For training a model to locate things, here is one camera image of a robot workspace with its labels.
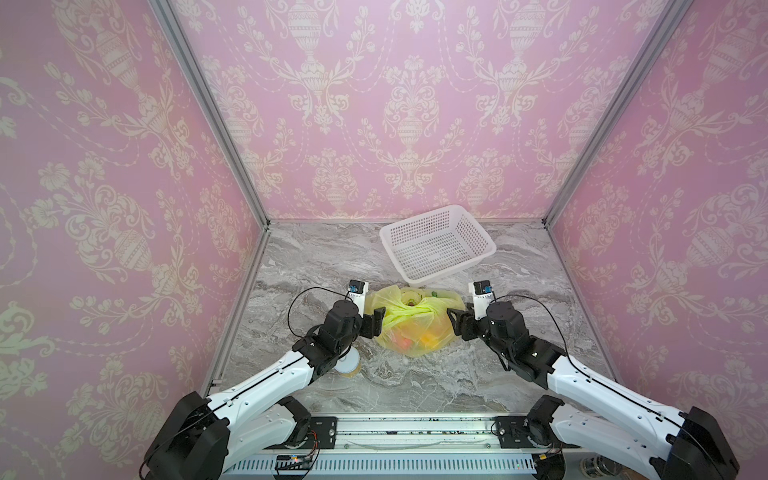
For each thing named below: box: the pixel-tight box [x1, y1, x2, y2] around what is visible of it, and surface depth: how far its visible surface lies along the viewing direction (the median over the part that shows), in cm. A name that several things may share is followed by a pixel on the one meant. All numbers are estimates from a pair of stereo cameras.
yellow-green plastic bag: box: [365, 285, 466, 357], surface depth 83 cm
